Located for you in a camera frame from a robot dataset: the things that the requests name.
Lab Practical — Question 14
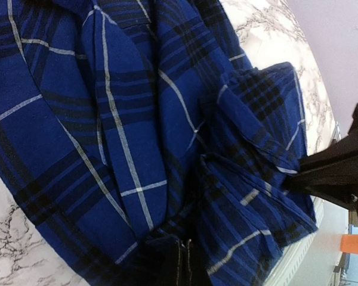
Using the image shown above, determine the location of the blue plaid long sleeve shirt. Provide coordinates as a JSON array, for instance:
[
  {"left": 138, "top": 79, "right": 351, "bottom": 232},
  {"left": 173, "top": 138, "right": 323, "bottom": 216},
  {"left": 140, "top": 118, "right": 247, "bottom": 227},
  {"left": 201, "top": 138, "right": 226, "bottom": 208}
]
[{"left": 0, "top": 1, "right": 317, "bottom": 285}]

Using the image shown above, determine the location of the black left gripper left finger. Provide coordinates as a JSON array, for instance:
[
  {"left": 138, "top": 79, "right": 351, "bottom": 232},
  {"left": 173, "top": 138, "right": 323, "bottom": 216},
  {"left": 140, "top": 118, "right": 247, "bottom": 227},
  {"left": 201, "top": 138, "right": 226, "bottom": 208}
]
[{"left": 145, "top": 235, "right": 185, "bottom": 285}]

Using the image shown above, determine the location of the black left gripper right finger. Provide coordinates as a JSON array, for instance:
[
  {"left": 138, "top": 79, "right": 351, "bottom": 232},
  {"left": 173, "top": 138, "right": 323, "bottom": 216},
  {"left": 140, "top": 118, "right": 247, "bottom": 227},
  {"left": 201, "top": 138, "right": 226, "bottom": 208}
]
[{"left": 185, "top": 240, "right": 212, "bottom": 286}]

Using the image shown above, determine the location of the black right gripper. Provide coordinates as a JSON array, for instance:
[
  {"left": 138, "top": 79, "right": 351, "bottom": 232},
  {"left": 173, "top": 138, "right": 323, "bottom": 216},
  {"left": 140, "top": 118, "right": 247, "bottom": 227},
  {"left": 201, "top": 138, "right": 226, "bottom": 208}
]
[{"left": 283, "top": 103, "right": 358, "bottom": 215}]

